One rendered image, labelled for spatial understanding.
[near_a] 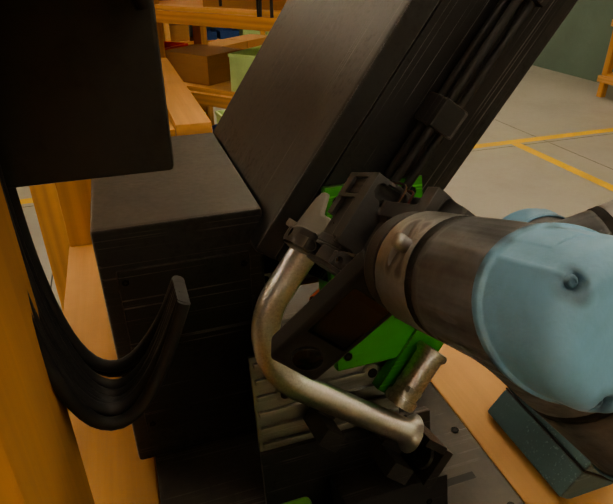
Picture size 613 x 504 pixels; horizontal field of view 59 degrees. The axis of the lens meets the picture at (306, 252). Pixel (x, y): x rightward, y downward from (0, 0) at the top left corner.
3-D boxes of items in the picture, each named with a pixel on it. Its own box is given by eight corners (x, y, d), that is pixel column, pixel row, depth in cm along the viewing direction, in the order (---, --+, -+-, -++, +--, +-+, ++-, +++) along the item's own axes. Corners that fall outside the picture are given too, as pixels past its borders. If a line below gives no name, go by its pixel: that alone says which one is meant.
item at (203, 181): (230, 310, 101) (215, 131, 84) (275, 429, 76) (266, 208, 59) (128, 329, 96) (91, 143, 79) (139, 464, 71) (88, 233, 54)
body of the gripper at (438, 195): (410, 218, 49) (498, 232, 37) (360, 300, 48) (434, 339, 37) (345, 170, 46) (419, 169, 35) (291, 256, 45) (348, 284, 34)
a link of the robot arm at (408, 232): (471, 363, 33) (370, 297, 30) (430, 341, 37) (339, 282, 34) (534, 257, 33) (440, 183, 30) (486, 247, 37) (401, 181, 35)
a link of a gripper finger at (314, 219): (317, 197, 55) (364, 209, 47) (287, 246, 55) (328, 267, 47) (295, 180, 54) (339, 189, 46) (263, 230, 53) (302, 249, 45)
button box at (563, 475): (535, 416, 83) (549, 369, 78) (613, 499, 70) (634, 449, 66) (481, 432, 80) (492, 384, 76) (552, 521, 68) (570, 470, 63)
